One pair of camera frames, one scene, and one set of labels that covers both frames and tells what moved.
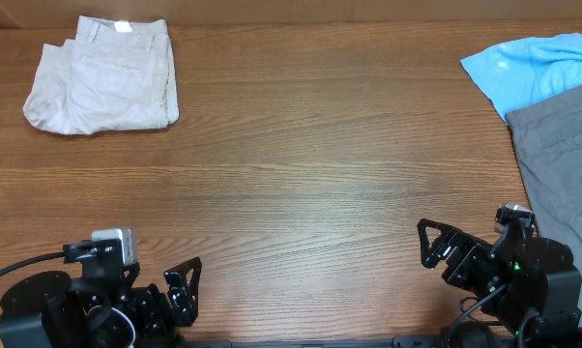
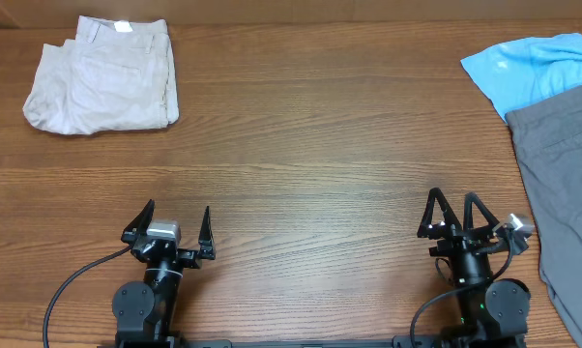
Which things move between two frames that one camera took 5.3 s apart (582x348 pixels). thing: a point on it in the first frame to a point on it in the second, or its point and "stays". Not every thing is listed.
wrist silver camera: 128,242 to 164,229
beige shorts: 115,75 stays
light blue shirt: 521,72 stays
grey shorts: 558,146 stays
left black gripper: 161,320 to 192,259
